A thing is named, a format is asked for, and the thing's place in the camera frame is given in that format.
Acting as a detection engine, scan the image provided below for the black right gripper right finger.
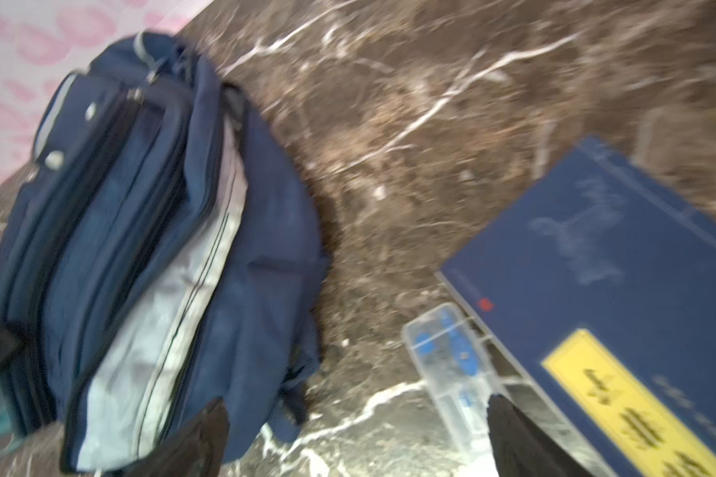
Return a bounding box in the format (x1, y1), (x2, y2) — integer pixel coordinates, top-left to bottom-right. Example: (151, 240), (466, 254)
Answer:
(487, 395), (592, 477)

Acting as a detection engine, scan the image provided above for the navy blue book yellow label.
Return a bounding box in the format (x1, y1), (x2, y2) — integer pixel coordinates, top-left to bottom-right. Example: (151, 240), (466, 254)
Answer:
(440, 136), (716, 476)

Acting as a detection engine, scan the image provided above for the clear plastic pen case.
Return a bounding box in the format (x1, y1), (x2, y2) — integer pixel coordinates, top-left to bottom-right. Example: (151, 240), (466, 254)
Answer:
(402, 302), (507, 461)

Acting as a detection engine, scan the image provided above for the navy blue student backpack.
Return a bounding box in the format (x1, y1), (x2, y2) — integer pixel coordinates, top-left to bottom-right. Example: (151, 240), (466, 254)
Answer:
(0, 32), (329, 476)

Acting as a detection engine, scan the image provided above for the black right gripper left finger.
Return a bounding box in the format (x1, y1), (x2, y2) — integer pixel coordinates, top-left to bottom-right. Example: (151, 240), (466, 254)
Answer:
(117, 397), (229, 477)

